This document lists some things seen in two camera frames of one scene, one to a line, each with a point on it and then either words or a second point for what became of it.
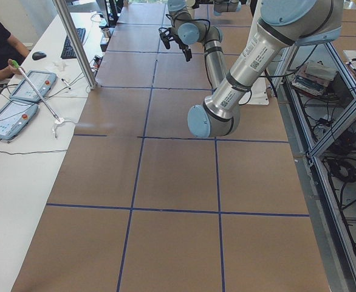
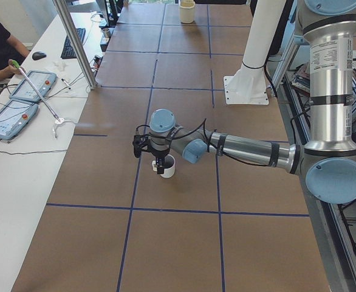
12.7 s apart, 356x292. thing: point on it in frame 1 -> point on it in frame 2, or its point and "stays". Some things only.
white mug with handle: [190, 2] -> [169, 166]
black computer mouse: [38, 55] stays
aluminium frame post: [75, 43] stays
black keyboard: [68, 52] stays
